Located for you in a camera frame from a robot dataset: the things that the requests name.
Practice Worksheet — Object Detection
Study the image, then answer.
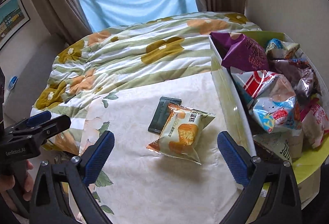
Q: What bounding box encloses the floral green striped duvet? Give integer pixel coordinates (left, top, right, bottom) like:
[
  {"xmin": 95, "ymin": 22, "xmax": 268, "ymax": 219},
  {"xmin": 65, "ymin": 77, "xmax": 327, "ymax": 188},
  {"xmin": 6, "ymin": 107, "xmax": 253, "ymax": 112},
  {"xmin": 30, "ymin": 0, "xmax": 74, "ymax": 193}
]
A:
[{"xmin": 31, "ymin": 12, "xmax": 259, "ymax": 154}]

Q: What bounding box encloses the dark green sachet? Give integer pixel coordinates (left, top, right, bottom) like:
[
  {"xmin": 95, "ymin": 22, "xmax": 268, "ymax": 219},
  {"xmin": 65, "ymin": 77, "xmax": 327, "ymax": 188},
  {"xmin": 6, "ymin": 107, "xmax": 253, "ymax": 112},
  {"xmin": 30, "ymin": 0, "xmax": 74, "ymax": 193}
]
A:
[{"xmin": 148, "ymin": 97, "xmax": 182, "ymax": 134}]

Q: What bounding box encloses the orange cake snack bag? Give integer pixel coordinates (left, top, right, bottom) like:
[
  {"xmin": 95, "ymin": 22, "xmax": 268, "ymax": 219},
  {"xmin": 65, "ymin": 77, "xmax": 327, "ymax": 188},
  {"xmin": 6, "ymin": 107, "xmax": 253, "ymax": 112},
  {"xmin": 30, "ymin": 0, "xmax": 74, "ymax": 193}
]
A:
[{"xmin": 147, "ymin": 103, "xmax": 216, "ymax": 164}]

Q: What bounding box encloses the grey headboard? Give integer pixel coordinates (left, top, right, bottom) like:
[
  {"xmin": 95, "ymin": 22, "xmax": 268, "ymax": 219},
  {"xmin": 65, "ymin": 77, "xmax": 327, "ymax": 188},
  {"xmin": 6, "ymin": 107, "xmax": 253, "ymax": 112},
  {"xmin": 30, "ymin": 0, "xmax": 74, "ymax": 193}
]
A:
[{"xmin": 3, "ymin": 35, "xmax": 65, "ymax": 127}]

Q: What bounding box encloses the red white shrimp chip bag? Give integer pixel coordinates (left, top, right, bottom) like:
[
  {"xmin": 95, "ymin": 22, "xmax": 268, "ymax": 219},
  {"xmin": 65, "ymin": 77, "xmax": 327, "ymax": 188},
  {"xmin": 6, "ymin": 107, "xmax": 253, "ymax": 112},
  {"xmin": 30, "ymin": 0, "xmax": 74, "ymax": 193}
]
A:
[{"xmin": 231, "ymin": 70, "xmax": 301, "ymax": 134}]

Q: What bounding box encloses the dark purple cartoon snack bag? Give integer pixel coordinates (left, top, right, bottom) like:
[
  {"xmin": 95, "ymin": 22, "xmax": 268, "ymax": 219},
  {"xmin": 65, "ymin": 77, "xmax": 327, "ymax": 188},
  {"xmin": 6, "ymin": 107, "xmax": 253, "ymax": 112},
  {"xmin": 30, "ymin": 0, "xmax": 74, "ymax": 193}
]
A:
[{"xmin": 269, "ymin": 58, "xmax": 321, "ymax": 101}]

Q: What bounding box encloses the person's left hand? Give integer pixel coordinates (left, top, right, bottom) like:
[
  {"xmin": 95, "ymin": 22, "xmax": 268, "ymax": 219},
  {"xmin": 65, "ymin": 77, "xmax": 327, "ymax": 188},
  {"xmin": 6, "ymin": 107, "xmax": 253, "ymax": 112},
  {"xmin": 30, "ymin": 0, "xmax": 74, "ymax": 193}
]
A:
[{"xmin": 1, "ymin": 160, "xmax": 34, "ymax": 216}]

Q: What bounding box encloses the pink striped snack bag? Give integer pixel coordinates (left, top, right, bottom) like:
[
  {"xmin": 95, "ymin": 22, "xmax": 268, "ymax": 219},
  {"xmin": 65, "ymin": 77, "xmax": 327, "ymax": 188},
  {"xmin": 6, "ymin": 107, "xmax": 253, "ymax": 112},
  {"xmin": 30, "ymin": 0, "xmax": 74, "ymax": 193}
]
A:
[{"xmin": 301, "ymin": 97, "xmax": 328, "ymax": 148}]

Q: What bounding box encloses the purple potato chip bag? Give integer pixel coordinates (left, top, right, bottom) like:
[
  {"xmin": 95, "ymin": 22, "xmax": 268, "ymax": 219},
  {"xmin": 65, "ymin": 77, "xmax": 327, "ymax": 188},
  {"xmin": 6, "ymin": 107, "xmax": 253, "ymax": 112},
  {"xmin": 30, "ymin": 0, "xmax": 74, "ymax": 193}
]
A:
[{"xmin": 210, "ymin": 32, "xmax": 269, "ymax": 72}]

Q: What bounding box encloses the blue white snack bag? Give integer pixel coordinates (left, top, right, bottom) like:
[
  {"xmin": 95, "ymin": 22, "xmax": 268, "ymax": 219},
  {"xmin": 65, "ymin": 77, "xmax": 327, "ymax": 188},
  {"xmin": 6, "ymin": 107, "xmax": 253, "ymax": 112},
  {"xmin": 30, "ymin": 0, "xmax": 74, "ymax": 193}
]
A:
[{"xmin": 265, "ymin": 38, "xmax": 300, "ymax": 60}]

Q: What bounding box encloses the blue white headboard item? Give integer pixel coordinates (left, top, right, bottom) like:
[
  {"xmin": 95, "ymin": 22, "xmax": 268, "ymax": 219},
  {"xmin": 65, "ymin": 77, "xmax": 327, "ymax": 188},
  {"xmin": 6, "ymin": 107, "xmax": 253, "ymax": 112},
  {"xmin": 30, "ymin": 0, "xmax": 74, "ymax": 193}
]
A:
[{"xmin": 8, "ymin": 76, "xmax": 18, "ymax": 91}]

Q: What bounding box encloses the framed houses picture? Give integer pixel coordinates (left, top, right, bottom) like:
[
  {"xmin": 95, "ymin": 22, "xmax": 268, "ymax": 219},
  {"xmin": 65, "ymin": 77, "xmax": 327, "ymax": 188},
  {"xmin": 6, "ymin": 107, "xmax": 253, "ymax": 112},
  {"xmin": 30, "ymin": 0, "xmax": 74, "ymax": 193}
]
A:
[{"xmin": 0, "ymin": 0, "xmax": 30, "ymax": 49}]

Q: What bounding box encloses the green cardboard box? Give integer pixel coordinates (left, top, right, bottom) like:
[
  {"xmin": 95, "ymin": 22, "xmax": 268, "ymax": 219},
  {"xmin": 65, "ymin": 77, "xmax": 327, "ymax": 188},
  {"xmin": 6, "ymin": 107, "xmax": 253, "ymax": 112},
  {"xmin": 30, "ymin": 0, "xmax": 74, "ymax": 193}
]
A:
[{"xmin": 209, "ymin": 31, "xmax": 329, "ymax": 186}]

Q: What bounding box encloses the white Taire snack bag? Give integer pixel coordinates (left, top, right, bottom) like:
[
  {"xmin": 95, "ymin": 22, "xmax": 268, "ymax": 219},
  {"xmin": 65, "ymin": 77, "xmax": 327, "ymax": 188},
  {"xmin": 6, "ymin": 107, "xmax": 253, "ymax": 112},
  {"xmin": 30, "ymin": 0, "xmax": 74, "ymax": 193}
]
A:
[{"xmin": 253, "ymin": 129, "xmax": 304, "ymax": 162}]

